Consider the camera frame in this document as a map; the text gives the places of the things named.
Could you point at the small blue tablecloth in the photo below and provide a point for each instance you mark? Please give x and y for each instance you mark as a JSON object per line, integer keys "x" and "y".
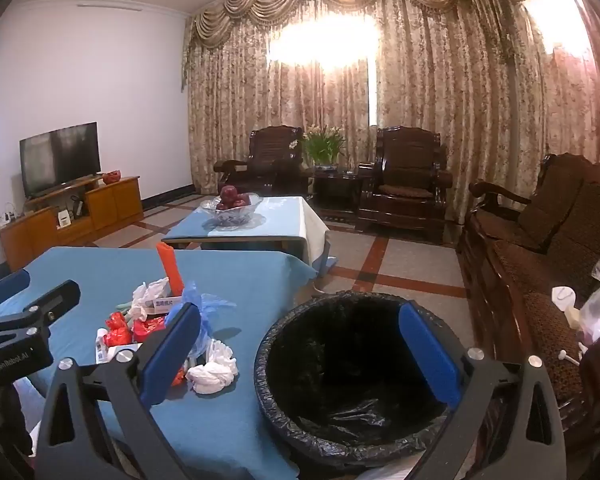
{"x": 280, "y": 217}

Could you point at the floral beige curtains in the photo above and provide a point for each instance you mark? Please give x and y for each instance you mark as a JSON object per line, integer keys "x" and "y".
{"x": 430, "y": 85}

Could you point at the white squeeze tube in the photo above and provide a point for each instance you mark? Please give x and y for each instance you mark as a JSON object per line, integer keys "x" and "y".
{"x": 104, "y": 347}

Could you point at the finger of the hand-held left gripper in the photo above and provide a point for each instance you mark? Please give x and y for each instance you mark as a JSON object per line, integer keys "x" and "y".
{"x": 7, "y": 286}
{"x": 50, "y": 302}

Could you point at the orange plastic cup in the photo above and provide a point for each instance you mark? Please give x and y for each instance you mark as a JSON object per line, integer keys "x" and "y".
{"x": 170, "y": 267}

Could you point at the dark wooden armchair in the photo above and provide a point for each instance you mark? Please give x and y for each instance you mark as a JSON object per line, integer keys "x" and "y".
{"x": 272, "y": 155}
{"x": 410, "y": 157}

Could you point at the dark wooden sofa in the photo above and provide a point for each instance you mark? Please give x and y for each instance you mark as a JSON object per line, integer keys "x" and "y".
{"x": 540, "y": 260}

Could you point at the blue plastic bag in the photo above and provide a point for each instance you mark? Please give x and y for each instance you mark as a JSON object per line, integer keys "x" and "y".
{"x": 210, "y": 307}

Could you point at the red bowl on cabinet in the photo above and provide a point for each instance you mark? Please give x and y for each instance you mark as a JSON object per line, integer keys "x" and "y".
{"x": 112, "y": 177}

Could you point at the large blue tablecloth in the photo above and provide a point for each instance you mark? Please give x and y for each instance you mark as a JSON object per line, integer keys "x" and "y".
{"x": 80, "y": 272}

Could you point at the flat screen television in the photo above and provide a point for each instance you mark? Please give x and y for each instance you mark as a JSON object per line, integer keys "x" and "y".
{"x": 60, "y": 157}

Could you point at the potted flowering plant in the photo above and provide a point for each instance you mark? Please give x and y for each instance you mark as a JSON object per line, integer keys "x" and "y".
{"x": 324, "y": 147}

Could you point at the small white stick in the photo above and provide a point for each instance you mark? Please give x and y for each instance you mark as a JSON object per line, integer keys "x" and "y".
{"x": 568, "y": 358}

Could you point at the small white box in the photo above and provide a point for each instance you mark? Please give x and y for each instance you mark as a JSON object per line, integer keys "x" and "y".
{"x": 64, "y": 220}

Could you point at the red plastic bag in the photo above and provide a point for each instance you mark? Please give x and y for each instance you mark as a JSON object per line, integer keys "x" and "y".
{"x": 117, "y": 329}

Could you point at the white tissue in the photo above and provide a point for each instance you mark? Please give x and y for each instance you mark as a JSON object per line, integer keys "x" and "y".
{"x": 210, "y": 370}

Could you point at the white cardboard box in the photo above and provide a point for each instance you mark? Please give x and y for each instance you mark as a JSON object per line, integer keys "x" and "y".
{"x": 161, "y": 305}

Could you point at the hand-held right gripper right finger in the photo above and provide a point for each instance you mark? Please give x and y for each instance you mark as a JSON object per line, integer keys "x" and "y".
{"x": 430, "y": 355}

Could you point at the brown armchair seat cushion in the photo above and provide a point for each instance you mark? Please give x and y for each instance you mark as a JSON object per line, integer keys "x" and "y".
{"x": 405, "y": 190}

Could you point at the glass fruit bowl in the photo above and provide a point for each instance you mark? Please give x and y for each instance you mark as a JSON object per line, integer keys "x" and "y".
{"x": 232, "y": 217}

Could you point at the black lined trash bin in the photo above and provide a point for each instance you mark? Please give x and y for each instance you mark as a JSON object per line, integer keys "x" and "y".
{"x": 350, "y": 360}

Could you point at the white tablecloth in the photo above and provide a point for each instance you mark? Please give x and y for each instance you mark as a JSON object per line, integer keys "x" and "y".
{"x": 315, "y": 235}

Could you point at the red apple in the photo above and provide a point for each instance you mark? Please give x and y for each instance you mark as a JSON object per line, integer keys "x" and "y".
{"x": 240, "y": 203}
{"x": 222, "y": 205}
{"x": 228, "y": 192}

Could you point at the white plastic bag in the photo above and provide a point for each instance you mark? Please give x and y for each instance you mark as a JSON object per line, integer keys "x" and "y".
{"x": 150, "y": 292}

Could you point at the green rubber glove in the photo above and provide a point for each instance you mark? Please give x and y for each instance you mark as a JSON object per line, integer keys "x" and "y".
{"x": 122, "y": 306}

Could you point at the red wrapper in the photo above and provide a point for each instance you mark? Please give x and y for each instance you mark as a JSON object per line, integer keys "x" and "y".
{"x": 180, "y": 376}

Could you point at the dark wooden side table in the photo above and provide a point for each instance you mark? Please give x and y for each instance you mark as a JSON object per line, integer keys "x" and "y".
{"x": 337, "y": 187}

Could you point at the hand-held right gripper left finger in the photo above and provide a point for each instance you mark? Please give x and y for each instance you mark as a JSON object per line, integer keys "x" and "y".
{"x": 172, "y": 355}

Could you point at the black device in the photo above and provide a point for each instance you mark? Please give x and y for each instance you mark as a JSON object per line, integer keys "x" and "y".
{"x": 77, "y": 207}

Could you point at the wooden television cabinet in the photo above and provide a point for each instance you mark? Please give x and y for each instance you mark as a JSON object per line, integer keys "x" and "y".
{"x": 115, "y": 202}

